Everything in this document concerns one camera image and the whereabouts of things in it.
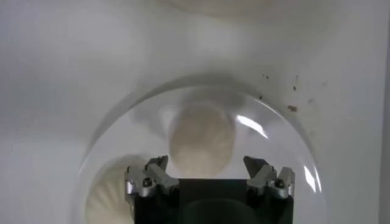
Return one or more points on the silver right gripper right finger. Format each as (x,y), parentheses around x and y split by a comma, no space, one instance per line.
(263,178)

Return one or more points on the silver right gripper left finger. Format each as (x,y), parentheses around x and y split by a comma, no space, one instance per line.
(158,179)

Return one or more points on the white steamed baozi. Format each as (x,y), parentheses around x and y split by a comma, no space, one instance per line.
(106,198)
(202,143)

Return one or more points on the round white plate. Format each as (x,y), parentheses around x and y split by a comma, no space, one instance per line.
(137,137)

